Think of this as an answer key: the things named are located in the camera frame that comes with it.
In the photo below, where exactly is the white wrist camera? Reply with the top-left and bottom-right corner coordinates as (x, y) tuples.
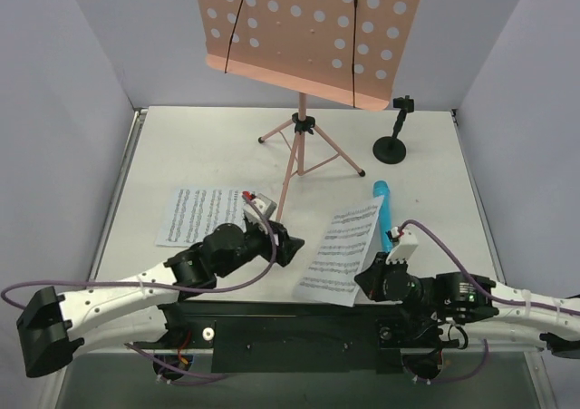
(242, 191), (277, 234)
(386, 227), (419, 265)

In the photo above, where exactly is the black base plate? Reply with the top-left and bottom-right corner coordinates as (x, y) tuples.
(138, 300), (454, 374)

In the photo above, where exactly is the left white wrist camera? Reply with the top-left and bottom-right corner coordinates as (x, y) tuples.
(242, 191), (277, 234)

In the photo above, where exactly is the sheet music page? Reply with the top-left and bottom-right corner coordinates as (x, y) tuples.
(155, 186), (245, 248)
(293, 198), (383, 307)

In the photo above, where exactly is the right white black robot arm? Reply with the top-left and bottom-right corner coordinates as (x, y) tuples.
(354, 252), (579, 359)

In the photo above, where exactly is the pink perforated music stand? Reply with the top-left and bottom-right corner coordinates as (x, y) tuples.
(191, 0), (430, 224)

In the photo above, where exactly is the blue toy microphone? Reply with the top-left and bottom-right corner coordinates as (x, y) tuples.
(372, 180), (392, 253)

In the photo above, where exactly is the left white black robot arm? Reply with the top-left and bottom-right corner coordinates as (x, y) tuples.
(16, 221), (304, 378)

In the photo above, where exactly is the black microphone stand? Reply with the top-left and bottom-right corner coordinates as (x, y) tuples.
(372, 95), (415, 165)

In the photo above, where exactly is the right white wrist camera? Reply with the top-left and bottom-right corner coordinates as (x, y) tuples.
(386, 227), (419, 265)

